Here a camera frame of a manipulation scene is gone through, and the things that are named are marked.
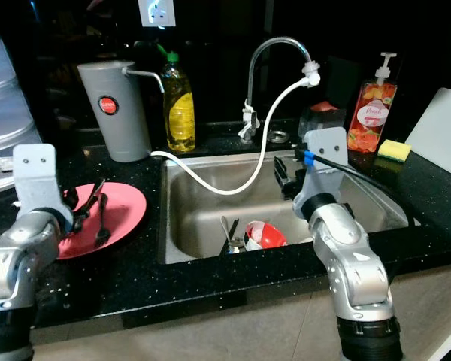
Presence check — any peach hand soap pump bottle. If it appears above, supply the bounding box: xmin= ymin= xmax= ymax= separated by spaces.
xmin=347 ymin=51 xmax=399 ymax=151

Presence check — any grey water filter canister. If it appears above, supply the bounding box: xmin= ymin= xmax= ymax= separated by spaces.
xmin=77 ymin=60 xmax=166 ymax=164

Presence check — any white flat board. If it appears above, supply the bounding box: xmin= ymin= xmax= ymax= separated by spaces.
xmin=406 ymin=86 xmax=451 ymax=185

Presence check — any white flexible hose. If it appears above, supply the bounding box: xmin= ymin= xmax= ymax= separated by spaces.
xmin=150 ymin=75 xmax=320 ymax=196

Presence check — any pink round plate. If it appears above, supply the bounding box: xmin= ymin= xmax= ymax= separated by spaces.
xmin=56 ymin=182 xmax=148 ymax=260

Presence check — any red and white bowl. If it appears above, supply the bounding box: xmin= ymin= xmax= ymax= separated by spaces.
xmin=244 ymin=220 xmax=286 ymax=251

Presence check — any large silver metal bucket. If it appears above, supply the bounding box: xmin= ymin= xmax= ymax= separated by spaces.
xmin=0 ymin=8 xmax=40 ymax=196

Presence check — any white wall socket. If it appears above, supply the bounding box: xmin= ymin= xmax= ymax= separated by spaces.
xmin=137 ymin=0 xmax=175 ymax=29

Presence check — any silver metal spoon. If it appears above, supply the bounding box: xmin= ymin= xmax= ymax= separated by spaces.
xmin=219 ymin=216 xmax=245 ymax=255

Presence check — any yellow sponge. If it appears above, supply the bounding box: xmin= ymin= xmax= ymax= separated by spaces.
xmin=378 ymin=139 xmax=413 ymax=162

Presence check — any clear box with red lid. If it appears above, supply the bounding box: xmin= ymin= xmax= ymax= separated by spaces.
xmin=299 ymin=102 xmax=347 ymax=140

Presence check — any black fork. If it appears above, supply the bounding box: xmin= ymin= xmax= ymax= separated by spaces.
xmin=95 ymin=193 xmax=112 ymax=247

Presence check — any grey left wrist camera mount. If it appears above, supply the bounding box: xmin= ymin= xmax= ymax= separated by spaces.
xmin=13 ymin=143 xmax=67 ymax=216

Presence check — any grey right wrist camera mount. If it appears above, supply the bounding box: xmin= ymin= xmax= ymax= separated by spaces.
xmin=301 ymin=126 xmax=350 ymax=208

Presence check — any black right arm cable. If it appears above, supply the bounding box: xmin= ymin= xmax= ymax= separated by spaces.
xmin=308 ymin=153 xmax=418 ymax=226

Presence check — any chrome gooseneck faucet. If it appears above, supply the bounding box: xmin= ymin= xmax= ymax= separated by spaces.
xmin=241 ymin=36 xmax=322 ymax=144

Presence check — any stainless steel sink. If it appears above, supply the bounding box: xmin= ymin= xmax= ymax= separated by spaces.
xmin=158 ymin=149 xmax=410 ymax=265

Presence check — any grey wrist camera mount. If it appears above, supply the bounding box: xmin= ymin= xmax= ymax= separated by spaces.
xmin=13 ymin=143 xmax=67 ymax=216
xmin=301 ymin=126 xmax=350 ymax=208

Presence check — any yellow dish soap bottle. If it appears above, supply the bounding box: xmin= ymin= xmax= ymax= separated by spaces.
xmin=156 ymin=44 xmax=196 ymax=155

